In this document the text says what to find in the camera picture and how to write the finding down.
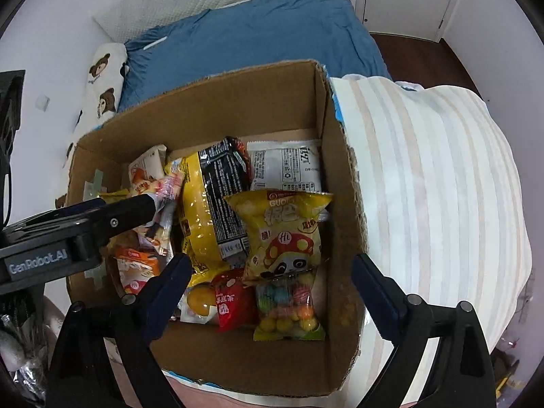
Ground orange panda snack bag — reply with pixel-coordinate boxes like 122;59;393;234
113;245;163;295

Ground clear egg yolk pastry packet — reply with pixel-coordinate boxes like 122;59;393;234
178;283;218;325

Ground dark red snack bag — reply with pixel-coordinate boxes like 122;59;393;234
130;172;184;257

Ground red small snack packet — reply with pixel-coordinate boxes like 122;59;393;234
212;268;257;333

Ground yellow panda snack bag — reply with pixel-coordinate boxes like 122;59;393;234
225;190;333;283

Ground yellow chips snack bag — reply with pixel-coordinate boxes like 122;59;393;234
98;189;130;204

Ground white chocolate stick packet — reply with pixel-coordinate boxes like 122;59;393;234
128;144;167;195

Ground striped cream blanket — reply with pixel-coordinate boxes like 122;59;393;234
160;73;533;406

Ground yellow black snack bag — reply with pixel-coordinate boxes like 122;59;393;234
165;152;249;286

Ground colourful candy balls bag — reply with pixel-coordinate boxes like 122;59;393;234
253;273;325;342

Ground bear print long pillow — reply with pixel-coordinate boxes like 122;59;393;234
54;42;128;208

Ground black snack packet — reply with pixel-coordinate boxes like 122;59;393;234
198;136;251;260

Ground cardboard box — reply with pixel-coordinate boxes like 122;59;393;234
66;61;364;397

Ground white barcode snack packet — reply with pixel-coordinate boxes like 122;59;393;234
247;139;323;192

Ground blue bed sheet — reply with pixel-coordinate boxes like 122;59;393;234
118;0;389;112

